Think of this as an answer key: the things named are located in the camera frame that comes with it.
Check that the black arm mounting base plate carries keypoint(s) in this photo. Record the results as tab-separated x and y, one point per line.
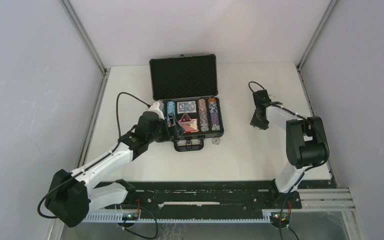
202	212

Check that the blue playing card deck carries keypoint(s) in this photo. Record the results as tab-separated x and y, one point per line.
186	107

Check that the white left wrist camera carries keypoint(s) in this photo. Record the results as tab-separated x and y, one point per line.
157	107

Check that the white poker chip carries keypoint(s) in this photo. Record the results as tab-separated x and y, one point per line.
216	140

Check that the light blue red chip row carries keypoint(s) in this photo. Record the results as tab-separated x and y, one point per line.
171	112

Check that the white slotted cable duct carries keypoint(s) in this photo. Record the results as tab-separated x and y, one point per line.
130	217

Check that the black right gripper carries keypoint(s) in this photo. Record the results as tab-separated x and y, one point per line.
254	122

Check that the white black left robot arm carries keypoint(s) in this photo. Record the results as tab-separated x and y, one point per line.
73	194

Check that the red triangular dealer button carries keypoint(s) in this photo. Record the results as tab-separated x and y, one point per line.
185	118

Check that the black poker chip case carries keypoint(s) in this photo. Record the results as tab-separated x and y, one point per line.
187	78

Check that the aluminium frame rail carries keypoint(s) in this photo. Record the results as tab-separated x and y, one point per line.
328	198

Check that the blue purple poker chip row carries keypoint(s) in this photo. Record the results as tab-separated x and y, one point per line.
214	114

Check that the red playing card deck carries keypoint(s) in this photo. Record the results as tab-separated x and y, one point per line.
190	126

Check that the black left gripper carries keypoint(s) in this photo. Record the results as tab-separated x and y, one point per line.
176	130

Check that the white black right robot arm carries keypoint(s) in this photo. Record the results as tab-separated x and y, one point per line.
306	145

